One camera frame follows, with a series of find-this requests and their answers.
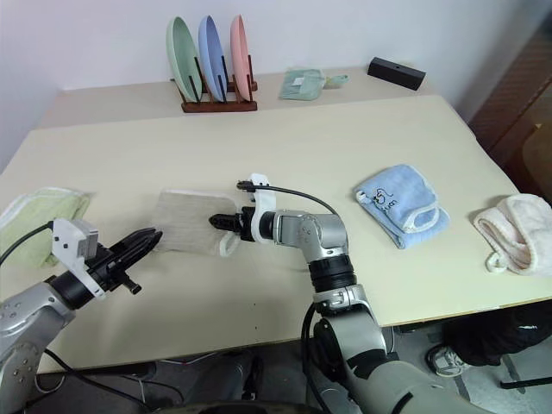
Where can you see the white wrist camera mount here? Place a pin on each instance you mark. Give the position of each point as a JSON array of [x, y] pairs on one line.
[[64, 237], [266, 199]]

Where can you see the black rectangular box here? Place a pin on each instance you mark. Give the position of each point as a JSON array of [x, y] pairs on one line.
[[397, 73]]

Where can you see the green plate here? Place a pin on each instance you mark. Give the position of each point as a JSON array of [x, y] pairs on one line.
[[181, 56]]

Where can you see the blue plate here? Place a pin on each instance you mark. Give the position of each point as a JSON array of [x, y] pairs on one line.
[[211, 52]]

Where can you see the folded blue towel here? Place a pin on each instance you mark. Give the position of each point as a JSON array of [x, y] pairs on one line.
[[409, 194]]

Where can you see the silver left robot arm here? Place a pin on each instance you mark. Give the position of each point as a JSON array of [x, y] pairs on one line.
[[26, 315]]

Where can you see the brown wooden plate rack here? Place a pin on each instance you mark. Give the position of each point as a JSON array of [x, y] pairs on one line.
[[220, 107]]

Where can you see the pink plate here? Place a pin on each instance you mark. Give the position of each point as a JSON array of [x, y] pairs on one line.
[[238, 52]]

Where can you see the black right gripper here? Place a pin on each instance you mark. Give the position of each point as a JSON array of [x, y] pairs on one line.
[[244, 224]]

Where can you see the black trouser leg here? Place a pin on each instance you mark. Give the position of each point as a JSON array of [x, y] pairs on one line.
[[496, 336]]

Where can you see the folded pink towel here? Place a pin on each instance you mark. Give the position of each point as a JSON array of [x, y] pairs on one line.
[[522, 224]]

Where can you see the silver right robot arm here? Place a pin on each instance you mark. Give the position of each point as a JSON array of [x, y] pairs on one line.
[[319, 233]]

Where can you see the dark cabinet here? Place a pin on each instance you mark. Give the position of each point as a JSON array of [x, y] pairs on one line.
[[509, 129]]

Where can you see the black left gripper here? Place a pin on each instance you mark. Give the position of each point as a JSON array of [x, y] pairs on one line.
[[108, 269]]

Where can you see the packaged green cloth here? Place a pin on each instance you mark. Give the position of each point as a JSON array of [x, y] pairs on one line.
[[299, 84]]

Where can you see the folded green towel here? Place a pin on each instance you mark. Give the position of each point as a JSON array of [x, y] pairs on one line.
[[43, 202]]

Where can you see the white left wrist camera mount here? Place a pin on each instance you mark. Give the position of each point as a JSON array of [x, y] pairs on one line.
[[64, 237]]

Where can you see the white sneaker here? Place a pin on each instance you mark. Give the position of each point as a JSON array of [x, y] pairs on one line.
[[446, 360]]

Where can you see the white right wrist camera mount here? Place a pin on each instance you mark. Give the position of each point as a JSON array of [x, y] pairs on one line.
[[266, 199]]

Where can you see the beige towel with white trim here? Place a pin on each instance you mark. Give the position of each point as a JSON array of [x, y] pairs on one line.
[[190, 220]]

